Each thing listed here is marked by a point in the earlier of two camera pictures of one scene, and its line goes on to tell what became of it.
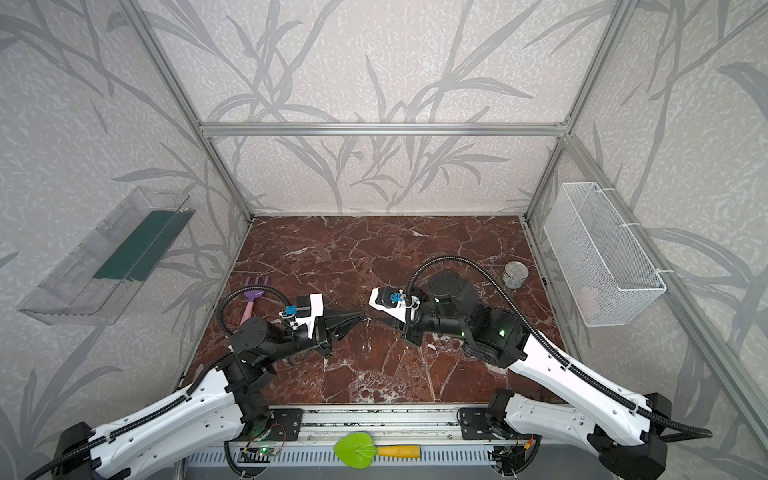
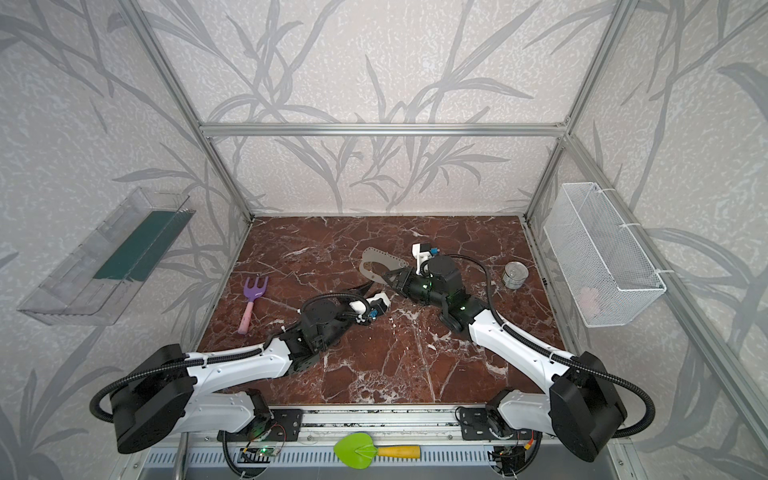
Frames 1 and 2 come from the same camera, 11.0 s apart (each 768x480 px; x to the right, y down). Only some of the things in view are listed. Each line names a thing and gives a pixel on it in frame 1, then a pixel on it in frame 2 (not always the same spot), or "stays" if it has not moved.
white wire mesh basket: x=604 y=265 stays
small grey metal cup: x=515 y=274 stays
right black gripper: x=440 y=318 → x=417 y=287
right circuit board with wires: x=512 y=457 stays
